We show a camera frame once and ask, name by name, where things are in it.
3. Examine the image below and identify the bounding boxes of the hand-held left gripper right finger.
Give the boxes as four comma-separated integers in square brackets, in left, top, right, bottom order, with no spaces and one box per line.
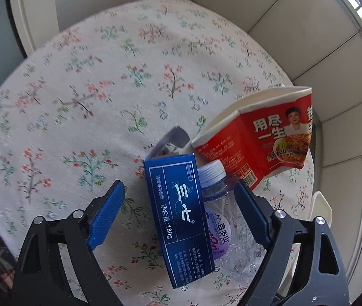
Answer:
[234,180,350,306]

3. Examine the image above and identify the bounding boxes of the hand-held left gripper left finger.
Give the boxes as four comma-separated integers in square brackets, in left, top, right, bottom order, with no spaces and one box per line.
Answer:
[12,180,126,306]

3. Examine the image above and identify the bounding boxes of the crushed clear plastic bottle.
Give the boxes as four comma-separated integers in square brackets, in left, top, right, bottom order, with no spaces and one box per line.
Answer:
[198,160,267,276]

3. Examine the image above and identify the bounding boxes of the crushed red noodle cup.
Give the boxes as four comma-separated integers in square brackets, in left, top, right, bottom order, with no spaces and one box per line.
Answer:
[191,86,315,192]

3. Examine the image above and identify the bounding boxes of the blue toothpaste box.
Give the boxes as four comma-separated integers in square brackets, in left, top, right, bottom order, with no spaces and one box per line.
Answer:
[143,126,216,289]

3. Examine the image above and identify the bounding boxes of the floral tablecloth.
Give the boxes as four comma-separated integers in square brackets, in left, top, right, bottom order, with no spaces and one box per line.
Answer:
[0,0,315,306]

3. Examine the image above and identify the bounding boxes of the white kitchen cabinets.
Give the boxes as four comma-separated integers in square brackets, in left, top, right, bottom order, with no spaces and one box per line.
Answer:
[190,0,362,294]

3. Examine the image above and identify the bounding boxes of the white framed glass door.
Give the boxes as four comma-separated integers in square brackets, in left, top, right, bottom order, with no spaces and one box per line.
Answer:
[0,0,60,59]

